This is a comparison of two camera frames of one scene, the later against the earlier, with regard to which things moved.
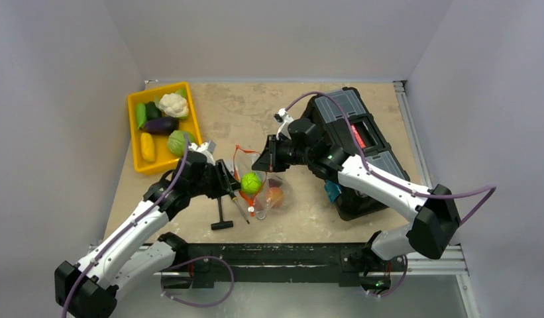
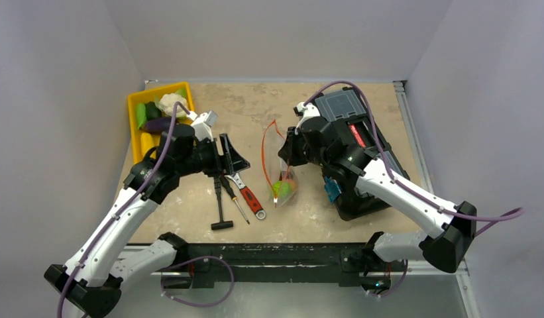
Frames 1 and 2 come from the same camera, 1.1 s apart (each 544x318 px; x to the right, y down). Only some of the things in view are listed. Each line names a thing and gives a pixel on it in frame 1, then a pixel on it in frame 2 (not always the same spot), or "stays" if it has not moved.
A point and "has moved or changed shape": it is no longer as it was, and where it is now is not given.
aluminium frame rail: x=448 y=263 stays
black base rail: x=346 y=262 stays
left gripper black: x=220 y=189 → x=233 y=161
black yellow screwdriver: x=234 y=199 stays
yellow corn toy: x=148 y=147 stays
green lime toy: x=250 y=183 → x=283 y=189
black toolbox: x=350 y=123 stays
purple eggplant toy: x=162 y=125 stays
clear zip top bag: x=263 y=192 has moved or changed shape
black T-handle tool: x=221 y=224 stays
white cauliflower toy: x=173 y=104 stays
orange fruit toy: x=274 y=197 → x=293 y=183
